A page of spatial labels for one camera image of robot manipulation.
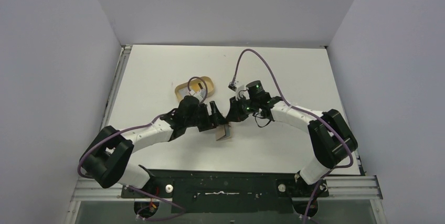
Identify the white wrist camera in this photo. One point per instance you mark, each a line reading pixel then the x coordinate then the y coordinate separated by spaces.
pixel 199 94
pixel 238 88

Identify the gold card in tray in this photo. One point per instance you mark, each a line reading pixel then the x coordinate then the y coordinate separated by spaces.
pixel 202 88

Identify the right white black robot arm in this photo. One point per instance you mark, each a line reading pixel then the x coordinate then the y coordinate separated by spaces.
pixel 331 138

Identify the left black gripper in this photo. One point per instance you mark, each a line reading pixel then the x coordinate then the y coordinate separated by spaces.
pixel 211 121

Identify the beige card holder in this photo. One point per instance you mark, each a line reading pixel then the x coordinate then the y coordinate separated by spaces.
pixel 223 132

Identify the oval beige tray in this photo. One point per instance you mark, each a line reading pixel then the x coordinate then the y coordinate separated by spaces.
pixel 183 89

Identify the aluminium frame rail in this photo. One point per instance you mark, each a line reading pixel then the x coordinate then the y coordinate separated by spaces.
pixel 116 81

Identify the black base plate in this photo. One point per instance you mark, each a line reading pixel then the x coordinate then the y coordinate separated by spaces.
pixel 233 192

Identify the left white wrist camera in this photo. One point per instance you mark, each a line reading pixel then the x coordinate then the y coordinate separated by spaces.
pixel 199 94

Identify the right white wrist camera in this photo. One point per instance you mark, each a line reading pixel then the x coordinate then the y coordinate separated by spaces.
pixel 238 88

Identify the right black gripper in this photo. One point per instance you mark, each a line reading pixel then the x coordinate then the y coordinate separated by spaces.
pixel 235 112

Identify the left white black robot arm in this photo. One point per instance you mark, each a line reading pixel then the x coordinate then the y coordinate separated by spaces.
pixel 106 160

